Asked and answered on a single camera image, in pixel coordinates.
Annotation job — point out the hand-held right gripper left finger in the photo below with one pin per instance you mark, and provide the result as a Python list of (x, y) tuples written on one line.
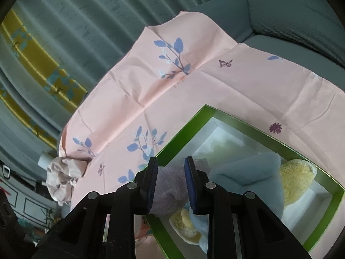
[(152, 186)]

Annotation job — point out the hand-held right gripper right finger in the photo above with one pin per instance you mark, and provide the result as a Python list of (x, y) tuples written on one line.
[(192, 186)]

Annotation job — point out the purple knit cloth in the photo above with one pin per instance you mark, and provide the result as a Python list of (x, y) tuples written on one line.
[(169, 186)]

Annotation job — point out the blue plush elephant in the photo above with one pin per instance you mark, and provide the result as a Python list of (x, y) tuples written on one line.
[(242, 172)]

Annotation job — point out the green box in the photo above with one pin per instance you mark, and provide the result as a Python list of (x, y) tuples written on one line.
[(188, 132)]

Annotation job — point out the yellow white knit cloth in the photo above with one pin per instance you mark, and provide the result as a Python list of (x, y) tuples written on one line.
[(296, 180)]

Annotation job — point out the crumpled beige cloth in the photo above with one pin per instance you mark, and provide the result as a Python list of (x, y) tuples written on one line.
[(62, 178)]

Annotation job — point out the pink floral cloth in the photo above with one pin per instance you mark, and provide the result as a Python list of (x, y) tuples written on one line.
[(215, 86)]

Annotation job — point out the white tube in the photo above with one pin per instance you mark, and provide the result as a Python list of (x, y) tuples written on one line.
[(44, 159)]

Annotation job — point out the white patterned cabinet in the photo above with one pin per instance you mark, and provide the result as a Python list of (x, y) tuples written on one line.
[(32, 207)]

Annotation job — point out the grey green curtain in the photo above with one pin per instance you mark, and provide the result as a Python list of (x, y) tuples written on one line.
[(94, 19)]

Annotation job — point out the grey sofa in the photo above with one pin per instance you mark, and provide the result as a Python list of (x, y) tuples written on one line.
[(283, 13)]

